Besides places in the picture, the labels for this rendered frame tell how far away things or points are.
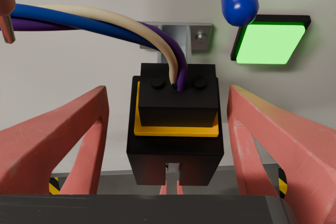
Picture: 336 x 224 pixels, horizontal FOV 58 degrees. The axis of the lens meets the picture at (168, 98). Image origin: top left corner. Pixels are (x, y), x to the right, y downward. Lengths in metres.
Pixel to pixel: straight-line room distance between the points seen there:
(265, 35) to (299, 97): 0.11
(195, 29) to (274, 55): 0.06
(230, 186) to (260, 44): 1.27
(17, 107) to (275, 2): 0.24
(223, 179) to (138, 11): 1.28
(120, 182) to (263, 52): 1.35
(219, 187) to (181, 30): 1.28
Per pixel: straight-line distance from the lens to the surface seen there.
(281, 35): 0.20
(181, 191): 0.27
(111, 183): 1.53
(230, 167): 0.47
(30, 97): 0.30
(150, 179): 0.17
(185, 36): 0.20
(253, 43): 0.20
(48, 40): 0.22
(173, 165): 0.16
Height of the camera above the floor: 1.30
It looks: 76 degrees down
